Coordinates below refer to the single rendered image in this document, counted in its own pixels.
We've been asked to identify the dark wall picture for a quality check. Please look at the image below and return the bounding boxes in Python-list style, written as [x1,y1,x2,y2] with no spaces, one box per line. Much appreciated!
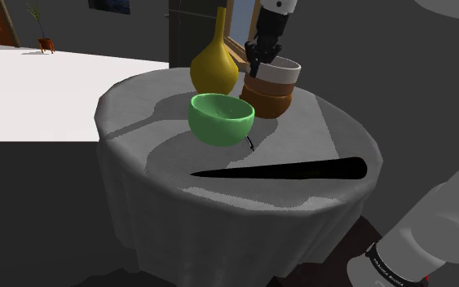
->
[87,0,132,16]

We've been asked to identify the green bowl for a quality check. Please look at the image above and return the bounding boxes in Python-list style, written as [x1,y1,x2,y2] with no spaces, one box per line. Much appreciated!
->
[188,92,256,148]

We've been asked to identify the wooden framed window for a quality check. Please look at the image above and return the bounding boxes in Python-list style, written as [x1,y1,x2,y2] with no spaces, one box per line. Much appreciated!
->
[222,0,263,72]

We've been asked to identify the yellow long-necked vase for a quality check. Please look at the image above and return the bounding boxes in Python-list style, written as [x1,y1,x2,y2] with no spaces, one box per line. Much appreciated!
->
[189,6,240,97]

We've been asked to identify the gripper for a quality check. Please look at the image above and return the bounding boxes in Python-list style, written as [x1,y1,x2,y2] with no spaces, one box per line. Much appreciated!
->
[244,5,290,79]

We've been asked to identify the brown and white cup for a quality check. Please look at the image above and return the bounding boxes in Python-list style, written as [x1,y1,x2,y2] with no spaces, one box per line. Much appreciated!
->
[238,55,302,120]

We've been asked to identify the long black pointed object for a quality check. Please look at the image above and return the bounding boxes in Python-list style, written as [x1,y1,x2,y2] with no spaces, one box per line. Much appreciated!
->
[189,156,369,181]

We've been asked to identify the potted plant in brown pot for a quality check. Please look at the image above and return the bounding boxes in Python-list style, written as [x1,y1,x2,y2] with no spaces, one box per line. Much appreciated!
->
[25,3,56,55]

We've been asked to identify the round table with grey cloth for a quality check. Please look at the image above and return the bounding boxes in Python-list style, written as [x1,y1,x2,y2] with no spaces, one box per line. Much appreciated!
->
[93,66,385,287]

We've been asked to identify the dark grey door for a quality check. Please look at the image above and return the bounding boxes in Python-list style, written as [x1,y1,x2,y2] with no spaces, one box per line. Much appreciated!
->
[164,0,231,69]

